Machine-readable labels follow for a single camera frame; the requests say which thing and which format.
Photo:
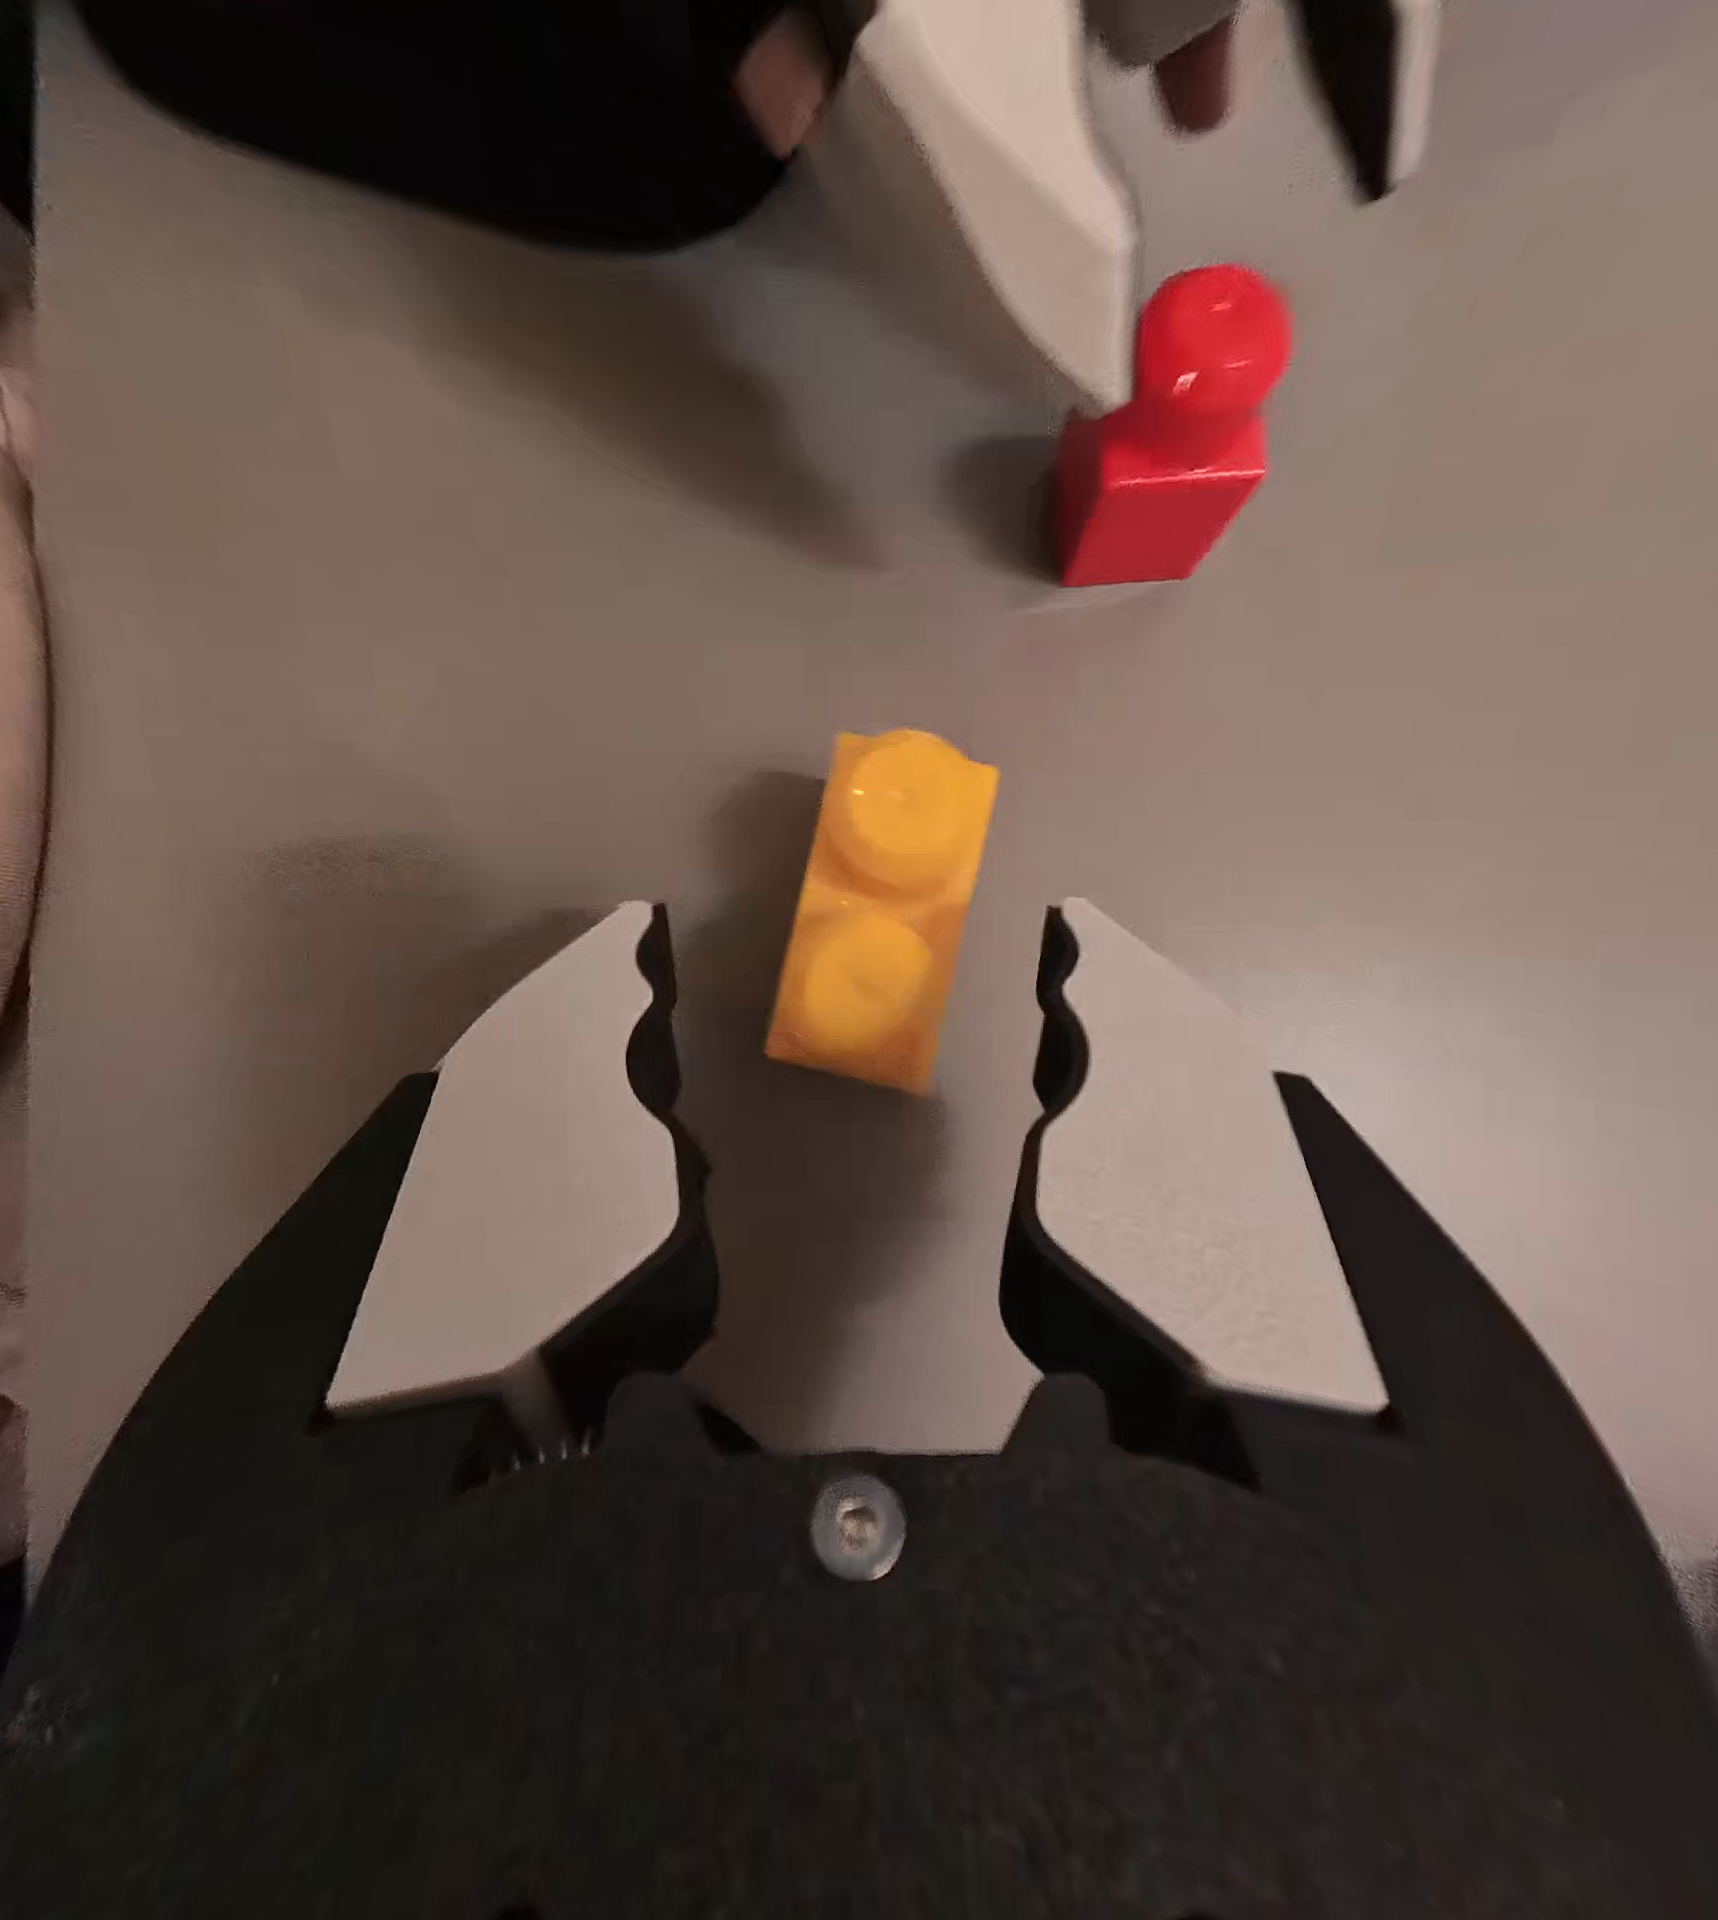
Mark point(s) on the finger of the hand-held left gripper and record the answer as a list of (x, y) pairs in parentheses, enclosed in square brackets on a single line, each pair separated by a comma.
[(993, 134), (1417, 76)]

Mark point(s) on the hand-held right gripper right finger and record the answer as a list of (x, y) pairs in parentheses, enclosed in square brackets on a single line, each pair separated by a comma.
[(1189, 1215)]

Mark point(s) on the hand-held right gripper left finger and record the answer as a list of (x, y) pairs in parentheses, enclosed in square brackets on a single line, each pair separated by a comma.
[(529, 1201)]

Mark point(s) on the red single-stud toy block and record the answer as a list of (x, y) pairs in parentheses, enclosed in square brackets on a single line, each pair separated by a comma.
[(1169, 481)]

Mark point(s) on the yellow two-stud toy block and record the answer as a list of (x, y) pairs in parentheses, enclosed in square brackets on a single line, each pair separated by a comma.
[(882, 930)]

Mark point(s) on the person's left hand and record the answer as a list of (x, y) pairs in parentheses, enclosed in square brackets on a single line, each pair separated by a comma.
[(787, 83)]

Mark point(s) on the black pad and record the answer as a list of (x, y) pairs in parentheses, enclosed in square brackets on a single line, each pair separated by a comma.
[(424, 121)]

